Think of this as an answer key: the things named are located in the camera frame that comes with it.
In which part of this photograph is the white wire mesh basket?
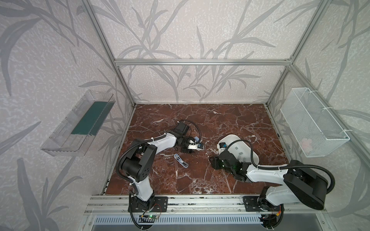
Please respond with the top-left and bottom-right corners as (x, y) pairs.
(280, 88), (350, 157)

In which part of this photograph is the white oval tray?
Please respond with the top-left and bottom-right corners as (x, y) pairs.
(218, 134), (251, 163)

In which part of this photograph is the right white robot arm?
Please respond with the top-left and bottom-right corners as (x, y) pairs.
(209, 152), (328, 210)

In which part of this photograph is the aluminium frame crossbar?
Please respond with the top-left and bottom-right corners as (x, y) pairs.
(114, 59), (290, 66)

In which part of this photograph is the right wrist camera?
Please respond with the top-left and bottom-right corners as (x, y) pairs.
(217, 142), (227, 155)

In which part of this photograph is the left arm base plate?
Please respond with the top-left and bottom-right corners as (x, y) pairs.
(128, 196), (168, 213)

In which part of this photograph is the clear plastic wall bin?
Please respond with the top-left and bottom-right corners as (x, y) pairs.
(40, 90), (116, 157)

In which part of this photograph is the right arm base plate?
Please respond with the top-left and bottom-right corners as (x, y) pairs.
(242, 196), (269, 212)

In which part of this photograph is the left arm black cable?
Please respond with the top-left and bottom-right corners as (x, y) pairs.
(115, 119), (202, 185)

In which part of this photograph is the green pad in bin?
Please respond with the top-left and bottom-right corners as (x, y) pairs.
(71, 101), (114, 136)

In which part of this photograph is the pink item in basket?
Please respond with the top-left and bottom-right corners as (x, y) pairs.
(300, 138), (313, 154)

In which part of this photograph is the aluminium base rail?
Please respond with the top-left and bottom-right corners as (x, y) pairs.
(83, 194), (327, 216)

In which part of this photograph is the blue stapler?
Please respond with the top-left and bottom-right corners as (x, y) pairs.
(188, 137), (204, 151)
(173, 154), (189, 168)

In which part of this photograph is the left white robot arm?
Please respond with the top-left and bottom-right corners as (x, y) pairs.
(115, 131), (204, 203)

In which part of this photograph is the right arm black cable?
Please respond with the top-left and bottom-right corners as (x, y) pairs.
(224, 139), (336, 194)

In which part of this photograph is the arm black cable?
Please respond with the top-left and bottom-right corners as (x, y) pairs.
(115, 119), (202, 185)
(224, 139), (336, 194)

